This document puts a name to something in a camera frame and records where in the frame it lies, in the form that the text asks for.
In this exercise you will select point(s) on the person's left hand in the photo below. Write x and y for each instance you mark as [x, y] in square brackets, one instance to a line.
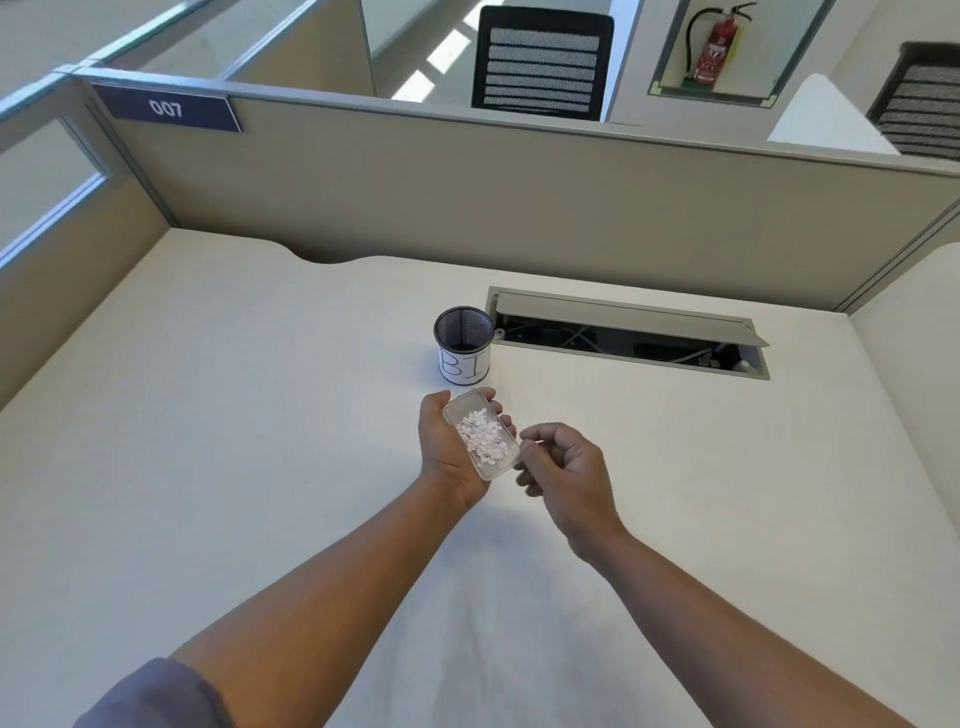
[442, 461]

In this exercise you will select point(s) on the person's right hand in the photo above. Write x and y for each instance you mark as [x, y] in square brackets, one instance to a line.
[577, 487]

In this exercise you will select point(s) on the person's right thumb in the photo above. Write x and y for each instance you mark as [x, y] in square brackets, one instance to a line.
[537, 452]

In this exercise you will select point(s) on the person's left thumb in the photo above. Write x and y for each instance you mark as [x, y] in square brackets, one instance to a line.
[433, 412]

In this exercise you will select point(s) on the clear plastic box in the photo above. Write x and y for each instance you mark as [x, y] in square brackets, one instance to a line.
[484, 435]

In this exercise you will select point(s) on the person's left forearm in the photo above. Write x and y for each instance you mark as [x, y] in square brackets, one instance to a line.
[322, 600]

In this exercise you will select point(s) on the person's right forearm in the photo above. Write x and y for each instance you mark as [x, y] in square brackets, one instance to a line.
[720, 637]

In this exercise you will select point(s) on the pile of small white pieces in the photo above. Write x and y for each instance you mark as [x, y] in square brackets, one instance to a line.
[480, 436]

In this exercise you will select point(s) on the black mesh pen cup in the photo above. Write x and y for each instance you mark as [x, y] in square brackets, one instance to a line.
[463, 352]

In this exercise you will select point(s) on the beige desk partition panel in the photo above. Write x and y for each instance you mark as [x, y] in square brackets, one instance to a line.
[525, 195]

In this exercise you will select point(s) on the black mesh office chair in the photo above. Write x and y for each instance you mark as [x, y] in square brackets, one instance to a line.
[921, 101]
[541, 64]

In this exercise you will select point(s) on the blue-grey shirt sleeve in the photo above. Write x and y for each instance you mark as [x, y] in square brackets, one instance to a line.
[157, 697]

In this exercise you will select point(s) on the blue number plate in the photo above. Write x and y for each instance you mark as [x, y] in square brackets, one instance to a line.
[169, 109]

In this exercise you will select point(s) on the beige partition with glass pane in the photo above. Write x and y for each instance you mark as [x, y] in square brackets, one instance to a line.
[67, 225]

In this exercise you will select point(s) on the red fire extinguisher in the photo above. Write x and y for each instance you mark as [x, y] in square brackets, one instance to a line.
[718, 45]

